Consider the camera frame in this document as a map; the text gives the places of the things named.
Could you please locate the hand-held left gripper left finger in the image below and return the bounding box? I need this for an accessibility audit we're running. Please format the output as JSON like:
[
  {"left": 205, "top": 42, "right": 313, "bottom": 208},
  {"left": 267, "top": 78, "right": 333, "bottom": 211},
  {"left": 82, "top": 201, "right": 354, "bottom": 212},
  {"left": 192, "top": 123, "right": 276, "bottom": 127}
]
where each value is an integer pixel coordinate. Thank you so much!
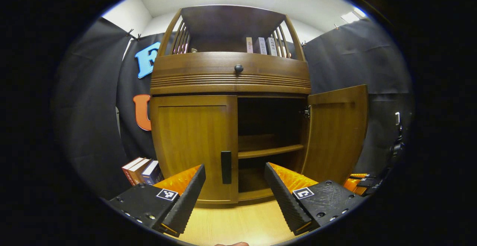
[{"left": 108, "top": 164, "right": 206, "bottom": 238}]

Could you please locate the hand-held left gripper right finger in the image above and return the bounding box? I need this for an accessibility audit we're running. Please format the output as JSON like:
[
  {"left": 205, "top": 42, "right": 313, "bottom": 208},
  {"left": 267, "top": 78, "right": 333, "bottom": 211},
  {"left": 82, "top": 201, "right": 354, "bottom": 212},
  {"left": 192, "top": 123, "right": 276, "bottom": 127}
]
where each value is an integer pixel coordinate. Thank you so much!
[{"left": 264, "top": 162, "right": 366, "bottom": 236}]

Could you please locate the black door handle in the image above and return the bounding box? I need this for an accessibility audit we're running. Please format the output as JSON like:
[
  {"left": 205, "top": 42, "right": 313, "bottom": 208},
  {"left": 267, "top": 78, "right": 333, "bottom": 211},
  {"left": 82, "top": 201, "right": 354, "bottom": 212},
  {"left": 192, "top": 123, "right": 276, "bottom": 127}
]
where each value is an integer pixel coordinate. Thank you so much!
[{"left": 221, "top": 151, "right": 232, "bottom": 185}]

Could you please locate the wooden shoe cabinet door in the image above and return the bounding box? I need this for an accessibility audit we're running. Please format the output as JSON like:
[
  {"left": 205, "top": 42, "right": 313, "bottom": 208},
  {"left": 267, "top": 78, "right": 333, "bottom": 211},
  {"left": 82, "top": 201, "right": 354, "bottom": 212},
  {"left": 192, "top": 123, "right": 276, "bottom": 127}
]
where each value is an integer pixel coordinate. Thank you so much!
[
  {"left": 150, "top": 95, "right": 239, "bottom": 205},
  {"left": 300, "top": 85, "right": 369, "bottom": 185}
]

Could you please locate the wooden double-door shoe cabinet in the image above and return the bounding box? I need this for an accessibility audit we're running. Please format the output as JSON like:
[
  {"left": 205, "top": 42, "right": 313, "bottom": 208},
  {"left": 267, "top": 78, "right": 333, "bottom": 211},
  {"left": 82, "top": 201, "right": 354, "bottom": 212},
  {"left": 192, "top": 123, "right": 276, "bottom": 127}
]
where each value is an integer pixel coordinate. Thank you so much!
[{"left": 149, "top": 4, "right": 312, "bottom": 205}]

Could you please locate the wooden cabinet shelf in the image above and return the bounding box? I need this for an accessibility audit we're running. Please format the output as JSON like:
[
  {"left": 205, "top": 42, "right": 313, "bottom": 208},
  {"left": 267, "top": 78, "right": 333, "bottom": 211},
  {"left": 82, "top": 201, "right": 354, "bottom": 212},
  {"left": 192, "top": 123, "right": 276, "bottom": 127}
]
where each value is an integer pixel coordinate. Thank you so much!
[{"left": 238, "top": 134, "right": 305, "bottom": 160}]

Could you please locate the wooden cabinet drawer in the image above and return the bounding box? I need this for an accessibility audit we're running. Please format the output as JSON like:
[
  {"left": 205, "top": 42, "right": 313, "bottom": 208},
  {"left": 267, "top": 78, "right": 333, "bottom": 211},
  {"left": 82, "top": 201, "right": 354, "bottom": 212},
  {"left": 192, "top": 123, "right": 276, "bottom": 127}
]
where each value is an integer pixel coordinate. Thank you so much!
[{"left": 150, "top": 51, "right": 312, "bottom": 95}]

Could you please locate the dark blue book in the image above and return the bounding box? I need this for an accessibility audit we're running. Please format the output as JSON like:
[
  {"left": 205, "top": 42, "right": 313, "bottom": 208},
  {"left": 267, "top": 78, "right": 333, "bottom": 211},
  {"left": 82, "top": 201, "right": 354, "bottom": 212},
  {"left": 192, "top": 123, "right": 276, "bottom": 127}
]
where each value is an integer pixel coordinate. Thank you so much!
[{"left": 141, "top": 160, "right": 164, "bottom": 185}]

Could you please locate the brown and white book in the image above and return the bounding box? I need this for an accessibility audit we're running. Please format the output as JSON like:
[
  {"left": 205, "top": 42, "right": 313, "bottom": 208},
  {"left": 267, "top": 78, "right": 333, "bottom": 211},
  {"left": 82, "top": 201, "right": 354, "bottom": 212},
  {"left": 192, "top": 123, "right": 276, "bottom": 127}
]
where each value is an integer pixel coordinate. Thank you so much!
[{"left": 129, "top": 158, "right": 151, "bottom": 185}]

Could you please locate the red and white book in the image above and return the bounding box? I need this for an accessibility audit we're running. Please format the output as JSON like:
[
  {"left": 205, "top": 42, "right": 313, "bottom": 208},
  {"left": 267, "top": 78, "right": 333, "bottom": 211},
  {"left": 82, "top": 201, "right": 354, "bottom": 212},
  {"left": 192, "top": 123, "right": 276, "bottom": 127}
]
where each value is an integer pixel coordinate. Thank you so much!
[{"left": 121, "top": 157, "right": 144, "bottom": 186}]

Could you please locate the small ceiling light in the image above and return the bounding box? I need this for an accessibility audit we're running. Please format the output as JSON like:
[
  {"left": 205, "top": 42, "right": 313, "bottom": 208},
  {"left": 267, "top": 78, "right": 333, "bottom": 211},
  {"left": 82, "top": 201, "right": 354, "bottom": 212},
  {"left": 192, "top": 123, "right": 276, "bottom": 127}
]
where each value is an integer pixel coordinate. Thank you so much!
[{"left": 341, "top": 7, "right": 367, "bottom": 24}]

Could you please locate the grey book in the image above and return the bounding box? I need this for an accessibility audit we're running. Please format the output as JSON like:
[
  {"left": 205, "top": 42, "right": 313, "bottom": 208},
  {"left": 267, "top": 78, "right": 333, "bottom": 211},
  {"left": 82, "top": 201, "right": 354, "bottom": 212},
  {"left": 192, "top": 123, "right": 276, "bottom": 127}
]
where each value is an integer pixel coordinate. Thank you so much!
[{"left": 253, "top": 37, "right": 267, "bottom": 55}]

